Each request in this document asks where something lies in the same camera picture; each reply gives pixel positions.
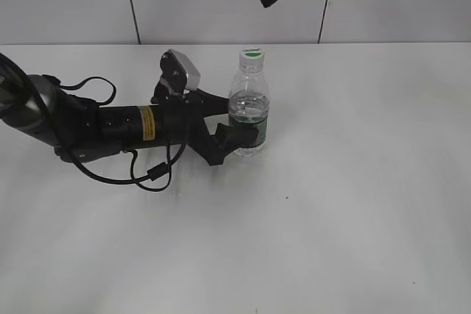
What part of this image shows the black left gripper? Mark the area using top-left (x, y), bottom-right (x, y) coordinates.
top-left (151, 83), bottom-right (258, 166)

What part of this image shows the clear Cestbon water bottle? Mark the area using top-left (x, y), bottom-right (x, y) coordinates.
top-left (228, 61), bottom-right (270, 157)

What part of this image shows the white green bottle cap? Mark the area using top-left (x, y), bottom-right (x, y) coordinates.
top-left (239, 48), bottom-right (265, 67)

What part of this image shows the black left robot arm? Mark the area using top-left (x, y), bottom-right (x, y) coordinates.
top-left (1, 49), bottom-right (261, 165)

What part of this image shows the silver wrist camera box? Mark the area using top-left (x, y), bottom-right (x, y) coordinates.
top-left (159, 49), bottom-right (201, 96)

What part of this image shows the black camera cable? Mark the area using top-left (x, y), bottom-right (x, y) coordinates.
top-left (21, 76), bottom-right (188, 193)

